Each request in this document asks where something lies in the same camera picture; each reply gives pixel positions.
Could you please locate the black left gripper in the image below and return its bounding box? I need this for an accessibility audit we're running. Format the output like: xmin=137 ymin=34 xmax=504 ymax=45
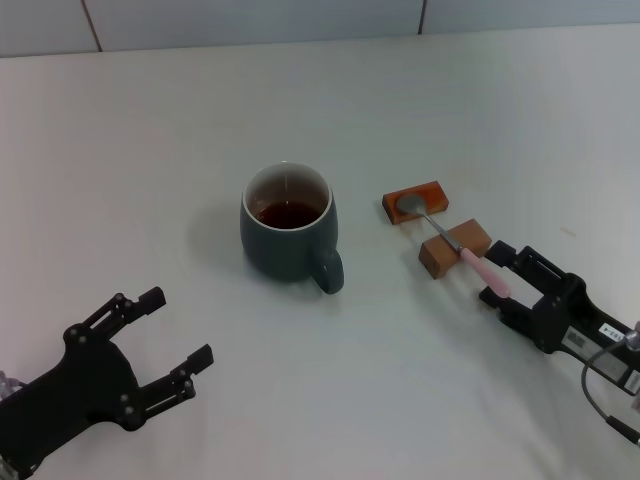
xmin=0 ymin=286 xmax=215 ymax=474

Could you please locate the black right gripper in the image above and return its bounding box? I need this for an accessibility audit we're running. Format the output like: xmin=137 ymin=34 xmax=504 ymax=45
xmin=478 ymin=239 xmax=640 ymax=399

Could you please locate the pink handled metal spoon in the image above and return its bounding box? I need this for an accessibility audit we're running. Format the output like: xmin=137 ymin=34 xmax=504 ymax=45
xmin=396 ymin=194 xmax=512 ymax=300

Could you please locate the grey ceramic cup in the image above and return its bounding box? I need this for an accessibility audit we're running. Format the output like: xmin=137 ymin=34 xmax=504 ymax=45
xmin=239 ymin=161 xmax=346 ymax=296

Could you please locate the light brown wooden spoon rest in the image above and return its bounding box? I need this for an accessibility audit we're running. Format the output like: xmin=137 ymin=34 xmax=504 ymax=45
xmin=418 ymin=218 xmax=493 ymax=280

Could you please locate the reddish brown wooden block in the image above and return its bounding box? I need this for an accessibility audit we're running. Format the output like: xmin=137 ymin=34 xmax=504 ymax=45
xmin=382 ymin=180 xmax=450 ymax=227

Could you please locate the dark brown coffee liquid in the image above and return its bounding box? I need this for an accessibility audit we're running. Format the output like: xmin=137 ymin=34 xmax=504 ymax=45
xmin=254 ymin=199 xmax=321 ymax=230

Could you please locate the right gripper cable with plug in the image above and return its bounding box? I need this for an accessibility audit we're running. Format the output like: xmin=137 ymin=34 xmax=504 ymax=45
xmin=581 ymin=319 xmax=640 ymax=447

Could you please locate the gripper cable with plug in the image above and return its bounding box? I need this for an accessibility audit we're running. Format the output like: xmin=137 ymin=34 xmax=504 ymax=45
xmin=581 ymin=319 xmax=640 ymax=447
xmin=0 ymin=370 xmax=27 ymax=401

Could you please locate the left gripper cable with plug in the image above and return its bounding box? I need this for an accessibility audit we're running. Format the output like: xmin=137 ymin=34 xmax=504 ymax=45
xmin=0 ymin=370 xmax=27 ymax=401

